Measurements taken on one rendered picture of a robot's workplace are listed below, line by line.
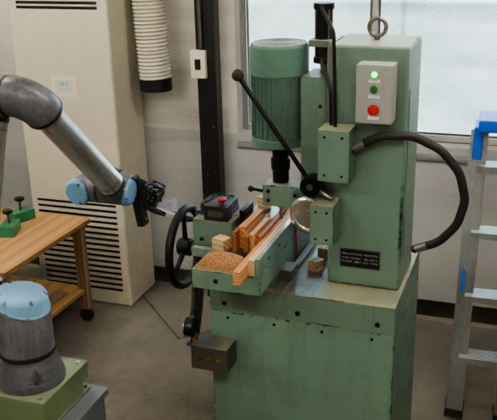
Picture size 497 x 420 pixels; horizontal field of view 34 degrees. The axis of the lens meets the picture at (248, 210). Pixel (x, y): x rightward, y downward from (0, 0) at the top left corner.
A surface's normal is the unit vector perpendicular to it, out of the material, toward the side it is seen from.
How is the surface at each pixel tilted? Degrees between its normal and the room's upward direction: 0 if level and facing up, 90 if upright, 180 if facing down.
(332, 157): 90
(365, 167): 90
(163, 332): 0
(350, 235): 90
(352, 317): 90
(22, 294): 5
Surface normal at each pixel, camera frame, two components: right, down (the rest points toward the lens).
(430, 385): -0.03, -0.94
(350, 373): -0.34, 0.33
